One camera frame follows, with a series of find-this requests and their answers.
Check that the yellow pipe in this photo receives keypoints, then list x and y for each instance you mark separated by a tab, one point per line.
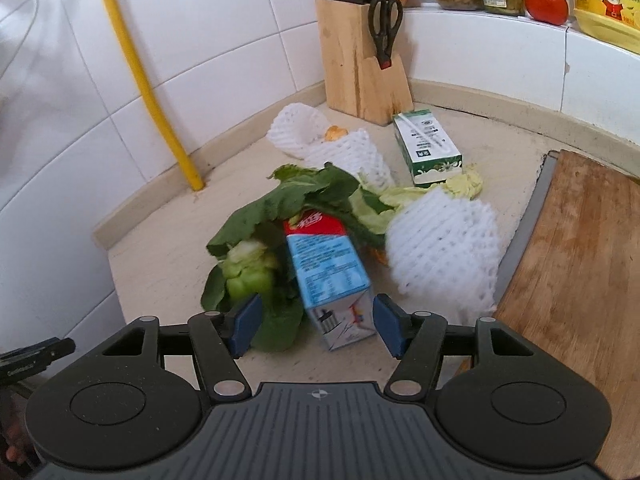
150	95

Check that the wooden knife block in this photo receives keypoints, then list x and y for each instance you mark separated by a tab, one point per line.
345	60

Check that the black kitchen scissors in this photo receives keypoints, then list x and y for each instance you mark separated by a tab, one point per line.
382	35

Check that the orange peel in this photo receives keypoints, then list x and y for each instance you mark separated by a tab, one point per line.
335	133

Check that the red tomato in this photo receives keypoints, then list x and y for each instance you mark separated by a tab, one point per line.
546	4

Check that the green milk carton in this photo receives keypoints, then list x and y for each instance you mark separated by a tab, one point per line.
425	150

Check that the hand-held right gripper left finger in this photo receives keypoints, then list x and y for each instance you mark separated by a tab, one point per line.
247	322

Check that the green bok choy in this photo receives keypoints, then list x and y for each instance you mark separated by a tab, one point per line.
255	220

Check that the yellow detergent bottle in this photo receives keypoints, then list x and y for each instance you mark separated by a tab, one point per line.
607	5

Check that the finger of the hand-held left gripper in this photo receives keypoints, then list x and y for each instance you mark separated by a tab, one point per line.
45	350

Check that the large white foam net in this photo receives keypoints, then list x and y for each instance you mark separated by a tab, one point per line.
445	250

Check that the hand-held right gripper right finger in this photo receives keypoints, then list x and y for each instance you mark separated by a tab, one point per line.
387	325

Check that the wooden cutting board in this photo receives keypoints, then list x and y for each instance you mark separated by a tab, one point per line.
575	285

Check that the blue milk carton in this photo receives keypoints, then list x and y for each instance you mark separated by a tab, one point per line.
325	270

